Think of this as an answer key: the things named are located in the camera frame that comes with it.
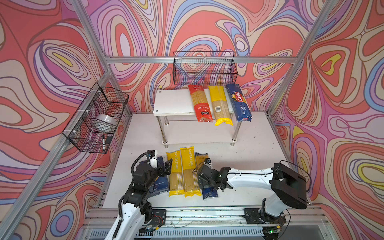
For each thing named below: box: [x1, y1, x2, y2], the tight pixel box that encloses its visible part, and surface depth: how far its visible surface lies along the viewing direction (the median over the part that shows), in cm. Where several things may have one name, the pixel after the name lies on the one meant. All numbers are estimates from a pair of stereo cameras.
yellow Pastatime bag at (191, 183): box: [180, 146, 202, 198], surface depth 86 cm
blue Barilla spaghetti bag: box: [226, 83, 253, 122], surface depth 73 cm
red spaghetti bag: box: [188, 84, 214, 122], surface depth 75 cm
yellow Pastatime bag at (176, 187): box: [166, 150, 185, 197], surface depth 86 cm
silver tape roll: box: [95, 114, 118, 127], surface depth 73 cm
